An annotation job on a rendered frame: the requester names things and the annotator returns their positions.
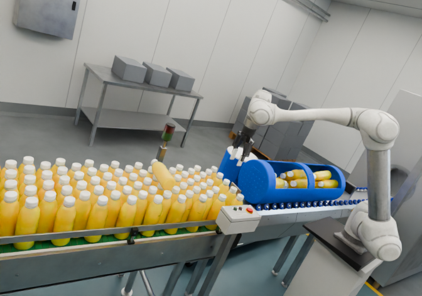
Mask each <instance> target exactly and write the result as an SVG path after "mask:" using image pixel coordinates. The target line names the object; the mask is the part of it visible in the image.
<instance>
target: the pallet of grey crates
mask: <svg viewBox="0 0 422 296"><path fill-rule="evenodd" d="M262 90H266V91H268V92H269V93H270V94H271V103H272V104H276V105H277V107H278V108H280V109H283V110H288V109H289V107H290V104H291V102H292V101H290V100H288V99H287V98H286V97H287V96H286V95H284V94H282V93H280V92H278V91H276V90H274V89H270V88H267V87H263V88H262ZM251 99H252V97H247V96H246V97H245V99H244V102H243V104H242V107H241V109H240V111H239V114H238V116H237V119H236V121H235V124H234V127H233V128H232V131H230V134H229V138H230V139H233V140H234V139H235V137H236V136H237V132H238V131H242V128H243V125H244V120H245V118H246V115H247V110H248V107H249V104H250V101H251ZM304 109H312V108H310V107H308V106H306V105H304V104H300V103H297V102H293V103H292V105H291V107H290V109H289V111H297V110H304ZM314 122H315V120H312V121H280V122H277V123H274V124H273V125H267V126H259V128H258V129H257V130H256V132H255V134H254V135H253V136H252V140H253V141H255V143H254V144H253V146H252V150H251V153H256V152H260V153H261V154H263V155H264V156H265V157H267V158H268V159H269V160H271V161H279V162H295V161H296V158H297V156H298V154H299V152H300V150H301V147H302V146H303V143H304V142H305V140H306V137H307V136H308V134H309V132H310V130H311V128H312V126H313V124H314Z"/></svg>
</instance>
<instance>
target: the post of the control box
mask: <svg viewBox="0 0 422 296"><path fill-rule="evenodd" d="M236 236H237V234H228V235H225V237H224V239H223V241H222V244H221V245H220V248H219V250H218V252H217V254H216V256H215V259H214V261H213V263H212V266H211V267H210V269H209V271H208V274H207V276H206V278H205V280H204V283H203V285H202V287H201V289H200V291H199V293H198V295H197V296H208V295H209V293H210V291H211V289H212V286H213V284H214V282H215V280H216V278H217V275H218V274H219V271H220V269H221V267H222V265H223V264H224V261H225V259H226V257H227V255H228V253H229V251H230V248H231V246H232V244H233V242H234V240H235V237H236Z"/></svg>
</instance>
